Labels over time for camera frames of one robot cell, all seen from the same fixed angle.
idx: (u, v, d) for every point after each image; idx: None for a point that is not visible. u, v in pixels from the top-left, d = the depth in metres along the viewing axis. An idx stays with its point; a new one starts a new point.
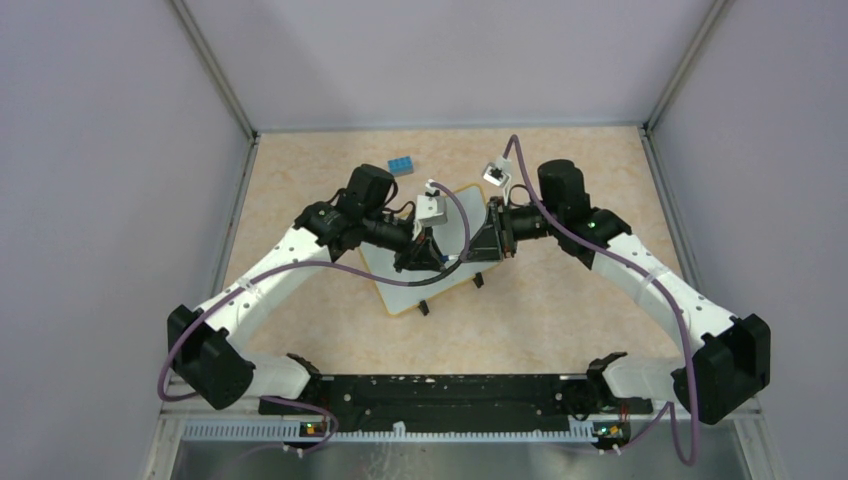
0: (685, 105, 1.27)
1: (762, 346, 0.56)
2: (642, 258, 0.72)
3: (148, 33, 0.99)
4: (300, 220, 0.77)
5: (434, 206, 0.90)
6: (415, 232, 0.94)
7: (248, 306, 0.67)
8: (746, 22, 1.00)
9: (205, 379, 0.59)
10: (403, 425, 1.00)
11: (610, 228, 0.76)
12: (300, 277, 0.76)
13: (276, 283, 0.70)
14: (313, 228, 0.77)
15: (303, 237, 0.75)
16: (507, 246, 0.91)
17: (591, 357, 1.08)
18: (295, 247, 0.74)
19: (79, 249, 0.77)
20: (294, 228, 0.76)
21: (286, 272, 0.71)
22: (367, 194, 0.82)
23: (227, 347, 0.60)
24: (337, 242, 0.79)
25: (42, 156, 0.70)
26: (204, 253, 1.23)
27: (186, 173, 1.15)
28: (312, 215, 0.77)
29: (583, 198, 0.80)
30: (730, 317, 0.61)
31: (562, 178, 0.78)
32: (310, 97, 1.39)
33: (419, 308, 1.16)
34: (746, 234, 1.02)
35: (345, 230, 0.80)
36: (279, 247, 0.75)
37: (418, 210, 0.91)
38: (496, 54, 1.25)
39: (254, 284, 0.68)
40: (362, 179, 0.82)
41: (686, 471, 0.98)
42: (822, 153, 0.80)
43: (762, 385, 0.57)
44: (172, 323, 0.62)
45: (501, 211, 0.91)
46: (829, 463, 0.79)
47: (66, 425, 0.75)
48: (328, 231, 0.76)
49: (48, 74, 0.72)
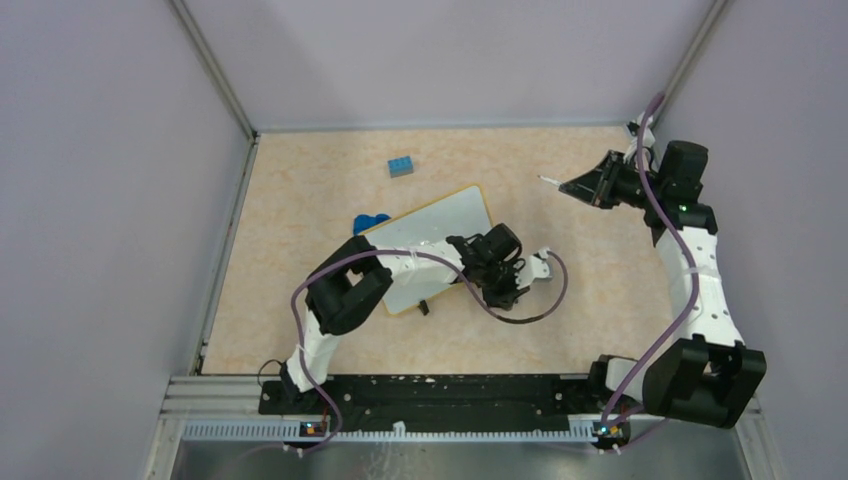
0: (685, 105, 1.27)
1: (750, 381, 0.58)
2: (702, 255, 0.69)
3: (148, 34, 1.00)
4: (454, 239, 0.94)
5: (547, 268, 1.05)
6: (522, 284, 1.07)
7: (406, 268, 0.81)
8: (746, 23, 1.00)
9: (355, 296, 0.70)
10: (403, 425, 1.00)
11: (698, 220, 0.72)
12: (437, 274, 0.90)
13: (429, 266, 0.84)
14: (461, 249, 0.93)
15: (452, 250, 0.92)
16: (599, 197, 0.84)
17: (591, 356, 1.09)
18: (446, 253, 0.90)
19: (78, 247, 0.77)
20: (447, 242, 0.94)
21: (438, 264, 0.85)
22: (499, 244, 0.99)
23: (385, 281, 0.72)
24: (466, 269, 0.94)
25: (44, 155, 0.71)
26: (205, 254, 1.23)
27: (186, 175, 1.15)
28: (460, 241, 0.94)
29: (695, 183, 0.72)
30: (735, 340, 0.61)
31: (685, 154, 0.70)
32: (310, 98, 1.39)
33: (419, 308, 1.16)
34: (742, 234, 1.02)
35: (475, 266, 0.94)
36: (435, 246, 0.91)
37: (534, 266, 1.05)
38: (496, 53, 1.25)
39: (420, 255, 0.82)
40: (500, 234, 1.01)
41: (685, 470, 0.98)
42: (823, 152, 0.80)
43: (710, 410, 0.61)
44: (346, 245, 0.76)
45: (615, 162, 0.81)
46: (827, 461, 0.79)
47: (67, 423, 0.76)
48: (471, 257, 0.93)
49: (46, 72, 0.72)
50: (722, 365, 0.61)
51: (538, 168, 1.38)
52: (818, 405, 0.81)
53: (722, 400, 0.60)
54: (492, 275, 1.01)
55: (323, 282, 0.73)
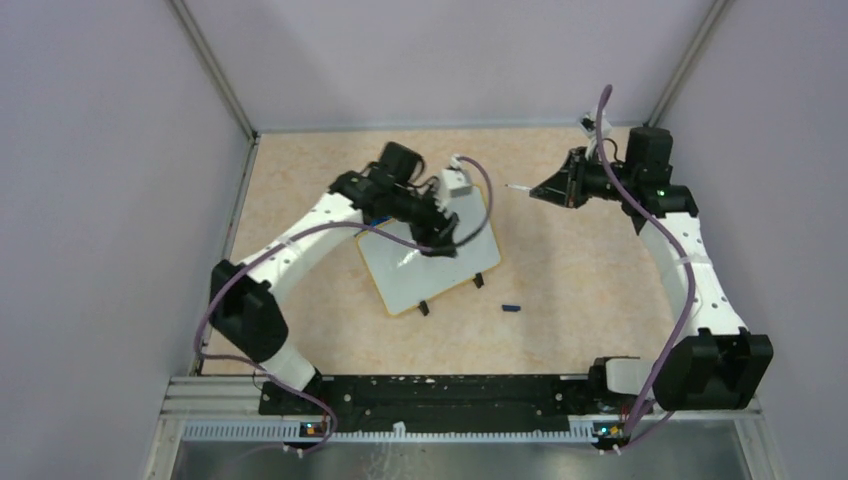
0: (685, 104, 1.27)
1: (759, 366, 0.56)
2: (689, 242, 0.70)
3: (148, 35, 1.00)
4: (336, 187, 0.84)
5: (461, 178, 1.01)
6: (443, 205, 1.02)
7: (287, 262, 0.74)
8: (746, 22, 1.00)
9: (246, 327, 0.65)
10: (403, 425, 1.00)
11: (676, 203, 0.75)
12: (336, 239, 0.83)
13: (314, 242, 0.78)
14: (349, 194, 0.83)
15: (337, 202, 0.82)
16: (572, 197, 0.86)
17: (591, 357, 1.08)
18: (331, 210, 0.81)
19: (78, 248, 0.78)
20: (328, 193, 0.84)
21: (323, 232, 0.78)
22: (397, 165, 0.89)
23: (268, 297, 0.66)
24: (369, 209, 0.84)
25: (44, 155, 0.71)
26: (206, 254, 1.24)
27: (186, 175, 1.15)
28: (344, 186, 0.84)
29: (665, 166, 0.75)
30: (739, 327, 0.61)
31: (650, 140, 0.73)
32: (310, 98, 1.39)
33: (420, 308, 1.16)
34: (743, 234, 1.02)
35: (376, 198, 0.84)
36: (316, 210, 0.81)
37: (447, 181, 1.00)
38: (496, 52, 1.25)
39: (294, 242, 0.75)
40: (394, 153, 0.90)
41: (686, 471, 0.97)
42: (822, 151, 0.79)
43: (732, 398, 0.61)
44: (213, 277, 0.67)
45: (579, 161, 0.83)
46: (828, 462, 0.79)
47: (68, 421, 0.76)
48: (361, 198, 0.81)
49: (46, 74, 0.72)
50: (728, 352, 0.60)
51: (538, 168, 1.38)
52: (818, 404, 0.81)
53: (733, 386, 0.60)
54: (401, 206, 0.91)
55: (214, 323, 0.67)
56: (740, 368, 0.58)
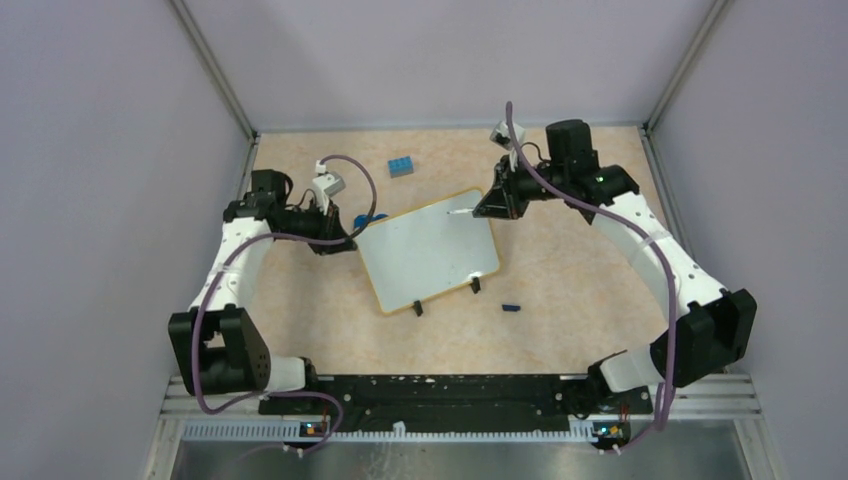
0: (684, 104, 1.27)
1: (746, 319, 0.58)
2: (644, 220, 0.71)
3: (147, 35, 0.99)
4: (229, 214, 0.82)
5: (330, 176, 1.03)
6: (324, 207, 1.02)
7: (235, 283, 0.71)
8: (745, 24, 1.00)
9: (238, 357, 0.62)
10: (403, 425, 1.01)
11: (619, 184, 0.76)
12: (262, 251, 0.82)
13: (246, 259, 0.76)
14: (245, 214, 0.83)
15: (243, 223, 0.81)
16: (514, 208, 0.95)
17: (591, 357, 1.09)
18: (242, 231, 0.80)
19: (78, 249, 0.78)
20: (227, 222, 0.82)
21: (250, 248, 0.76)
22: (273, 181, 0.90)
23: (240, 313, 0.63)
24: (272, 220, 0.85)
25: (42, 155, 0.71)
26: (206, 254, 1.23)
27: (186, 176, 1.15)
28: (235, 208, 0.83)
29: (590, 152, 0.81)
30: (720, 289, 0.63)
31: (570, 131, 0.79)
32: (310, 98, 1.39)
33: (414, 308, 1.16)
34: (743, 234, 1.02)
35: (272, 206, 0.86)
36: (227, 238, 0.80)
37: (318, 186, 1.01)
38: (495, 53, 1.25)
39: (230, 265, 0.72)
40: (264, 175, 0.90)
41: (687, 471, 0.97)
42: (822, 152, 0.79)
43: (735, 357, 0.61)
44: (175, 333, 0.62)
45: (508, 175, 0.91)
46: (828, 462, 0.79)
47: (67, 422, 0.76)
48: (259, 208, 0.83)
49: (44, 73, 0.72)
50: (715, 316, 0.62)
51: None
52: (818, 405, 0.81)
53: (730, 344, 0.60)
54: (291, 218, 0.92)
55: (203, 375, 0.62)
56: (732, 325, 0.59)
